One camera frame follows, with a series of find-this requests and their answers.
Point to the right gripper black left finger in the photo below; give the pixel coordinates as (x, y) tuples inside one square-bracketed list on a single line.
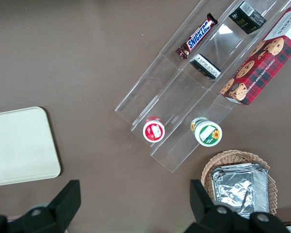
[(53, 213)]

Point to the black box with gold print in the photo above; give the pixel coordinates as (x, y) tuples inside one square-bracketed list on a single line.
[(245, 20)]

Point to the red lidded small jar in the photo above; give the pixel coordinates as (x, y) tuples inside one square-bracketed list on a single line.
[(154, 131)]

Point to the black box with white label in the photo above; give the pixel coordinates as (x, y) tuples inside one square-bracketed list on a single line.
[(205, 66)]

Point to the cream rectangular serving tray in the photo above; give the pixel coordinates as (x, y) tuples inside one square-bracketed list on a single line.
[(19, 145)]

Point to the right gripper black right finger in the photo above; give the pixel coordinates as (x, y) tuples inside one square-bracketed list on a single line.
[(208, 216)]

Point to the green lidded sunflower jar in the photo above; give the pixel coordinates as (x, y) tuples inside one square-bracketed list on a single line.
[(208, 133)]

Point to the aluminium foil container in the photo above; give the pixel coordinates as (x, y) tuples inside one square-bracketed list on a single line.
[(237, 189)]

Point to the light wicker basket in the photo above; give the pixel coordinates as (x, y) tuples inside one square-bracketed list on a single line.
[(232, 155)]

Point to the clear acrylic stepped shelf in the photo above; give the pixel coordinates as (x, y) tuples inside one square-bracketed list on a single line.
[(184, 80)]

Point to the Snickers chocolate bar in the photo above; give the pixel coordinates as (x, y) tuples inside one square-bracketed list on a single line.
[(198, 35)]

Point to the red tartan cookie box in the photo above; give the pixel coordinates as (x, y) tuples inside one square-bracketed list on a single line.
[(262, 70)]

